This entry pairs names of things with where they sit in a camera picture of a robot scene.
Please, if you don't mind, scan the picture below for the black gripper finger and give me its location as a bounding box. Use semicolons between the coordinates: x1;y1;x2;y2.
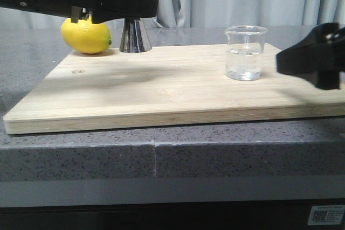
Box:
275;23;344;90
92;0;158;24

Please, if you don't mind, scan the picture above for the silver double jigger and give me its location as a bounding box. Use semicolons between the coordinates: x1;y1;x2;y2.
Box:
119;18;152;53

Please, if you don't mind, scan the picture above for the clear glass beaker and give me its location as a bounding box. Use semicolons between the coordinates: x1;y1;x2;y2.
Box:
225;25;267;81

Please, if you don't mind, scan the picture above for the yellow lemon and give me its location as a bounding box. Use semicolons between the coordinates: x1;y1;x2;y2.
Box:
60;18;112;54

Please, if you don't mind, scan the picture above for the wooden cutting board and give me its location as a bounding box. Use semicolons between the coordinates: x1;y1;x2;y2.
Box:
3;44;344;134

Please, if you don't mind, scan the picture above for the white QR code label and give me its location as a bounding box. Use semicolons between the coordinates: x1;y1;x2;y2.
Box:
307;205;344;226

